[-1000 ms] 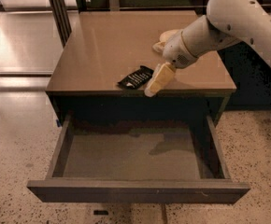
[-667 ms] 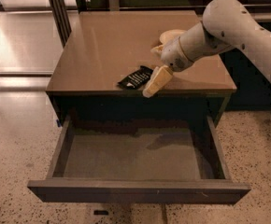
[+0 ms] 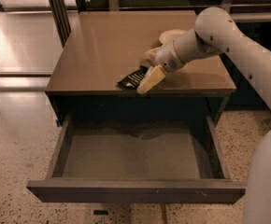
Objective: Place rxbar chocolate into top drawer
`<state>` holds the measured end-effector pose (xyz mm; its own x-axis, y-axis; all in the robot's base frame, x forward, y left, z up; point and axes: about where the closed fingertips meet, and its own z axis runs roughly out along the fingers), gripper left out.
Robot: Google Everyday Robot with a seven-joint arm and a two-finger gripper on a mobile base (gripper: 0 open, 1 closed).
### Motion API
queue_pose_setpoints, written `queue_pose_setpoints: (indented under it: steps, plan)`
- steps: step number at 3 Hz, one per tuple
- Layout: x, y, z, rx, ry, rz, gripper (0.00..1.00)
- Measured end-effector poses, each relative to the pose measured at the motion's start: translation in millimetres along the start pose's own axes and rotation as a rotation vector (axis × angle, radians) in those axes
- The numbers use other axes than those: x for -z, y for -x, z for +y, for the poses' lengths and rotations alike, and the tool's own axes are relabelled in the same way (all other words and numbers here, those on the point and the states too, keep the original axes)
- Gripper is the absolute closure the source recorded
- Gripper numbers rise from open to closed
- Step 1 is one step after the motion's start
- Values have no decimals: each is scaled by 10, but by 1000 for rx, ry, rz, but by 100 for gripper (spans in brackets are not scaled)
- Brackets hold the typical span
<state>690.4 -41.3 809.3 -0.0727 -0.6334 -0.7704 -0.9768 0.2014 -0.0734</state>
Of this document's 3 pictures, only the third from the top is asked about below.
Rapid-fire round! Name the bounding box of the white paper bowl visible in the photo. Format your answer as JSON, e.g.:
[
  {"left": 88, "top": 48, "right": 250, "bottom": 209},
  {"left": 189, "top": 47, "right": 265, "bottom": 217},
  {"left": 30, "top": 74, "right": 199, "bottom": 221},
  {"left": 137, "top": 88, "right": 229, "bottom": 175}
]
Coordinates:
[{"left": 159, "top": 29, "right": 185, "bottom": 45}]

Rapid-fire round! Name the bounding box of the open grey top drawer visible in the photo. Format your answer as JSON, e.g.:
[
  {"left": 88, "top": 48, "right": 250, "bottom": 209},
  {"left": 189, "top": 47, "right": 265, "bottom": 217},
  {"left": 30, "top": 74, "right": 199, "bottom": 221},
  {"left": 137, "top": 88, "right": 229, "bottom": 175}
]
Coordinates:
[{"left": 27, "top": 116, "right": 246, "bottom": 204}]

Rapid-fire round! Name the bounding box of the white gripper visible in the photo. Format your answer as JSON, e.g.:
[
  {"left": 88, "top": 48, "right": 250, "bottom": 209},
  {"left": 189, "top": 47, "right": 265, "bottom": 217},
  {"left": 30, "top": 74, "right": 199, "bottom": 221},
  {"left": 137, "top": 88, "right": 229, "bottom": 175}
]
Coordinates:
[{"left": 136, "top": 42, "right": 184, "bottom": 94}]

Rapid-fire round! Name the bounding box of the black rxbar chocolate wrapper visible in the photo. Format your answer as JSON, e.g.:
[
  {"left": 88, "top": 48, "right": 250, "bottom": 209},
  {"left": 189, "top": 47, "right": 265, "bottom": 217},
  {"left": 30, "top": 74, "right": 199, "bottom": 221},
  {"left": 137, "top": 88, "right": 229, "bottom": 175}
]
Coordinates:
[{"left": 118, "top": 65, "right": 149, "bottom": 90}]

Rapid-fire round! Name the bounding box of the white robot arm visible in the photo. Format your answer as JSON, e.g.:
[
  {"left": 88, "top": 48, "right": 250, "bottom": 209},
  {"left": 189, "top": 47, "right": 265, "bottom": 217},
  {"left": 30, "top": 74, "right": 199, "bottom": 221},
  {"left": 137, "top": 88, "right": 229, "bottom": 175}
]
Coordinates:
[{"left": 137, "top": 7, "right": 271, "bottom": 224}]

